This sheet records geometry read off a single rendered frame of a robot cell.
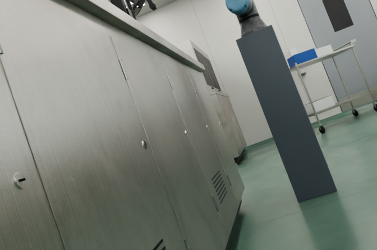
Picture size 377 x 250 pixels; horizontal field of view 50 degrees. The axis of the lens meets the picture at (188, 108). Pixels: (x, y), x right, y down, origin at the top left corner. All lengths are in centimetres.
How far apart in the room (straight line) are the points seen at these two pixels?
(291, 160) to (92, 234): 160
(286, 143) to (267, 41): 53
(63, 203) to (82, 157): 11
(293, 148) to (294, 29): 478
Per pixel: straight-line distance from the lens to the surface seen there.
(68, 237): 59
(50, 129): 63
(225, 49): 677
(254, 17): 221
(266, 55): 213
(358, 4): 699
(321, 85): 671
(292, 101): 211
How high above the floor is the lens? 50
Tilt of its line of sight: 4 degrees up
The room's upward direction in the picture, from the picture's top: 20 degrees counter-clockwise
